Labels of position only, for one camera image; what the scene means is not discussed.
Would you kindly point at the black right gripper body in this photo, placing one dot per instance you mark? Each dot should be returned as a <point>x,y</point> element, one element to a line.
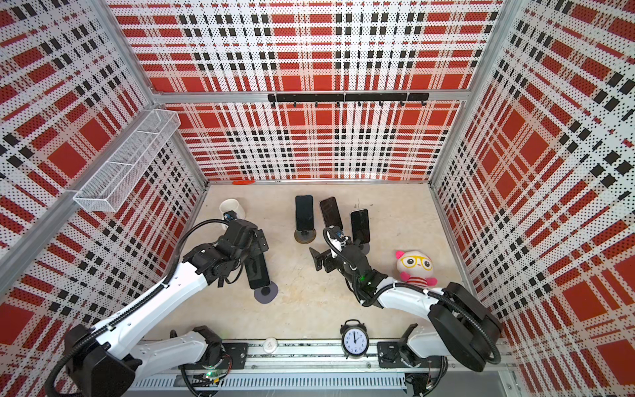
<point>340,268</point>

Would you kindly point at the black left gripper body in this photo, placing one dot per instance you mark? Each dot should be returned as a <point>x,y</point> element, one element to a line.
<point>253,249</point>

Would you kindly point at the black phone stand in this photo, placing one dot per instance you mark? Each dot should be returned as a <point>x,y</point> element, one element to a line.
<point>360,226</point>

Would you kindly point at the black phone purple edge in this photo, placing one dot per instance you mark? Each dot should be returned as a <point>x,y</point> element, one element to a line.
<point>330,213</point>

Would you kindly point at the black phone green edge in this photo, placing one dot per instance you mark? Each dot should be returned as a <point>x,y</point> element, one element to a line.
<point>304,213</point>

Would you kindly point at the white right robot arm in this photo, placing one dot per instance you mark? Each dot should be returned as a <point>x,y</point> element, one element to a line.
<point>462,327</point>

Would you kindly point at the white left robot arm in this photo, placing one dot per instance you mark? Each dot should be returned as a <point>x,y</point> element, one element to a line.
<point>109,357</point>

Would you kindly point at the grey phone stand front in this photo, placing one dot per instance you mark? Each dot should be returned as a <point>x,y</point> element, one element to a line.
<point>266,294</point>

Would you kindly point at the white ceramic mug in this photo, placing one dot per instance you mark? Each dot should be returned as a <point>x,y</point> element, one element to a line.
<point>232,204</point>

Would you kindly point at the pink plush owl toy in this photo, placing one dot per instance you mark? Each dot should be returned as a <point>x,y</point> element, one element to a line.
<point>415,268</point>

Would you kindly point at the black alarm clock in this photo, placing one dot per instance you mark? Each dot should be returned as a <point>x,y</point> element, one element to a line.
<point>354,338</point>

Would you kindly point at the white round button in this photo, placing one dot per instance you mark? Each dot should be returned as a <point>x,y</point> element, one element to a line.
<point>270,345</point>

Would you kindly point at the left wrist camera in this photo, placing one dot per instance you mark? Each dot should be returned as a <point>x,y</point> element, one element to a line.
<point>230,216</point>

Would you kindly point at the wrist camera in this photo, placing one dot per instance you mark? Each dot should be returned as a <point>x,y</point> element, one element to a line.
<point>230,216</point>
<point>337,237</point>

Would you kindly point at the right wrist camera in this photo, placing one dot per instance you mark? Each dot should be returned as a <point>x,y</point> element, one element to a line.
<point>337,237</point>

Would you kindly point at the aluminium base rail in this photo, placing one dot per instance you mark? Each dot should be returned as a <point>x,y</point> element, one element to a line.
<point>319,366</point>

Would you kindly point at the white wire mesh basket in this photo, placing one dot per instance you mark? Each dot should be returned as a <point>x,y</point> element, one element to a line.
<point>112,183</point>

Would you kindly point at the black wall hook rail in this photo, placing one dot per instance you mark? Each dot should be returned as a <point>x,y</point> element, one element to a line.
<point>348,97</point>

